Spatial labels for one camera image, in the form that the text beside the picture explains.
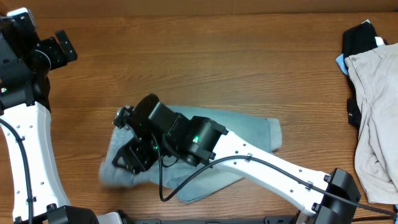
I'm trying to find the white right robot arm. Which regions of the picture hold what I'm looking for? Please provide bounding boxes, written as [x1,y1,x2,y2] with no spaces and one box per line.
[113,94,361,223]

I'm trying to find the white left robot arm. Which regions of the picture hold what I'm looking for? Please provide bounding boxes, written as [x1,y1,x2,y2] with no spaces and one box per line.
[1,7,123,224]

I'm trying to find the light blue garment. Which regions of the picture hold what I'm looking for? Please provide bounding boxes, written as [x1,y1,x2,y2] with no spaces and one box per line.
[335,54,348,76]

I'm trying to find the beige trousers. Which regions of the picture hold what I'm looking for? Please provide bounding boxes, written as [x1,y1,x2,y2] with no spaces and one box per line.
[345,44,397,205]

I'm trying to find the black folded garment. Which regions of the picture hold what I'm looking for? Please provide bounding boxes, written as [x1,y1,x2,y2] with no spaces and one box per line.
[342,20,388,129]

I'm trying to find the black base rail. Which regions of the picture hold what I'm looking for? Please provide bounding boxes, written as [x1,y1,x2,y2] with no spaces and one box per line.
[123,215,295,224]

